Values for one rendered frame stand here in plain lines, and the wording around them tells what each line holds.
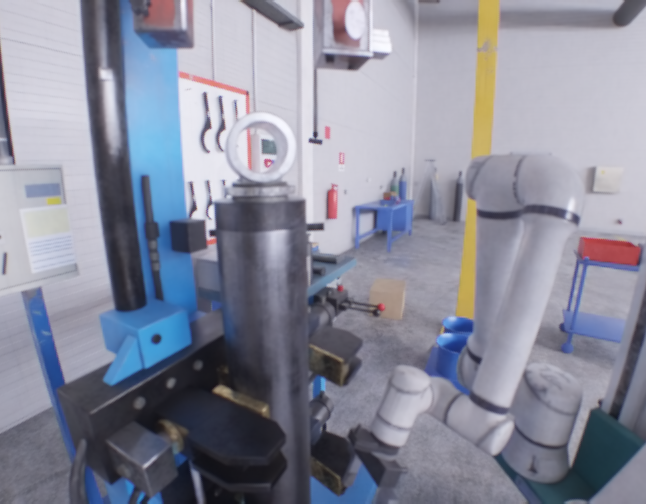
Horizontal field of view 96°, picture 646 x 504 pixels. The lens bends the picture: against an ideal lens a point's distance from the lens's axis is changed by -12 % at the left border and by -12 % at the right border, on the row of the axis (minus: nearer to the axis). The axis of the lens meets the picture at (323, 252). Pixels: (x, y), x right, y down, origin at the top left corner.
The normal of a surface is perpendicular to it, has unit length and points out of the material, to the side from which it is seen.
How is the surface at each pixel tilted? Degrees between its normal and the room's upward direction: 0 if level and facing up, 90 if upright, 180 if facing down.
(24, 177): 90
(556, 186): 63
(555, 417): 91
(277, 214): 90
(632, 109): 90
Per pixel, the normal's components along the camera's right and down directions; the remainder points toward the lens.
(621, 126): -0.46, 0.21
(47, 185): 0.89, 0.11
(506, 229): -0.22, 0.35
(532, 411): -0.83, 0.13
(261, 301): 0.14, 0.24
